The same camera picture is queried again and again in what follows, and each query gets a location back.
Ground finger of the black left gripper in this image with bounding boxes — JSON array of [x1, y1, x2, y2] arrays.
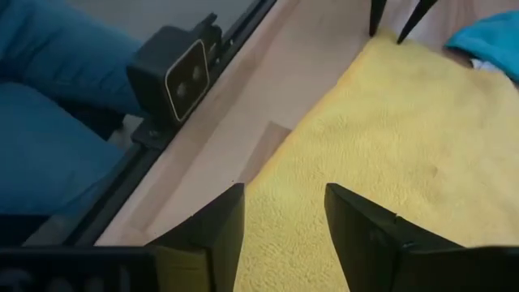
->
[[397, 0, 440, 45], [368, 0, 388, 37]]

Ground yellow microfiber towel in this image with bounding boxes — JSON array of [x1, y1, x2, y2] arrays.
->
[[233, 28, 519, 292]]

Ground black table-level camera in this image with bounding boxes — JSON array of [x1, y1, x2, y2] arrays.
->
[[125, 14, 224, 151]]

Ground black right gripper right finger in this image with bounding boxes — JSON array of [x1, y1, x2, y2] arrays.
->
[[324, 182, 519, 292]]

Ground blue microfiber towel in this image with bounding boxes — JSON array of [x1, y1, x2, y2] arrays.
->
[[444, 10, 519, 84]]

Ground person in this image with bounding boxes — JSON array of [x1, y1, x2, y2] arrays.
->
[[0, 0, 143, 218]]

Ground black metal table frame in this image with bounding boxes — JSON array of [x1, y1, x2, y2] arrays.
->
[[24, 0, 281, 248]]

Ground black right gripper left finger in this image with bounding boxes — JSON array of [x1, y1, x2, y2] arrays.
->
[[0, 182, 247, 292]]

